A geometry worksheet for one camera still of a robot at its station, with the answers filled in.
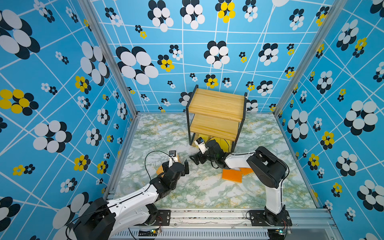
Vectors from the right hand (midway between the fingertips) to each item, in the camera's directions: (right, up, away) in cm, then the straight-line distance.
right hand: (196, 152), depth 95 cm
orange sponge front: (+22, -12, -8) cm, 26 cm away
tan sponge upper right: (-11, -3, -3) cm, 12 cm away
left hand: (-9, -3, -10) cm, 14 cm away
